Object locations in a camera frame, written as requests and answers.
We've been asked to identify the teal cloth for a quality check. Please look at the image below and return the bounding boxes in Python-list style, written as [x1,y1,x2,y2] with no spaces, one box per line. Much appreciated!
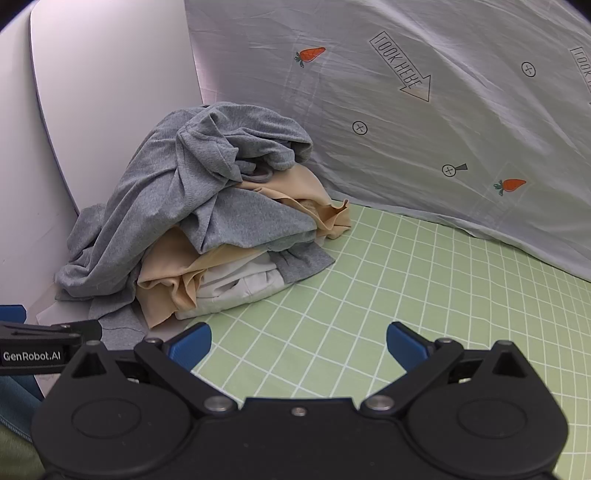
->
[0,371,47,430]

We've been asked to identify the grey carrot print quilt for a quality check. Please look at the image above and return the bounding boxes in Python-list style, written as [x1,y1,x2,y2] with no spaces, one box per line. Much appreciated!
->
[184,0,591,280]

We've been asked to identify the white garment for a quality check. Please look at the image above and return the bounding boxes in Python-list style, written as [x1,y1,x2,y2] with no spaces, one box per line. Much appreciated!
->
[175,253,284,320]

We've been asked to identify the white headboard panel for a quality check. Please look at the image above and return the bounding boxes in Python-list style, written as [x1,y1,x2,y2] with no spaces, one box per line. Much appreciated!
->
[28,0,221,217]

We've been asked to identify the beige garment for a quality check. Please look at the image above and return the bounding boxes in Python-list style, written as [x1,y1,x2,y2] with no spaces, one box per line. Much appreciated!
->
[137,165,352,329]

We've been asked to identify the olive green cloth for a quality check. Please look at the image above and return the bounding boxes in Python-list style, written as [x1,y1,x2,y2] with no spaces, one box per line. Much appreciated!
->
[0,422,44,480]

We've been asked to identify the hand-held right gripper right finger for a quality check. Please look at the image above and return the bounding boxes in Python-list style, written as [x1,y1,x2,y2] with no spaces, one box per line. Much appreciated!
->
[360,321,536,416]

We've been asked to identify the grey zip hoodie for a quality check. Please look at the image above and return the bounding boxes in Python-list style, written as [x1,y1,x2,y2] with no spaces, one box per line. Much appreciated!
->
[54,102,335,344]

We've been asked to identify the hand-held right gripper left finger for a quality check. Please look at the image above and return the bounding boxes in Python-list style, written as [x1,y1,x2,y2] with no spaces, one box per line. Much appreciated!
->
[68,322,240,417]

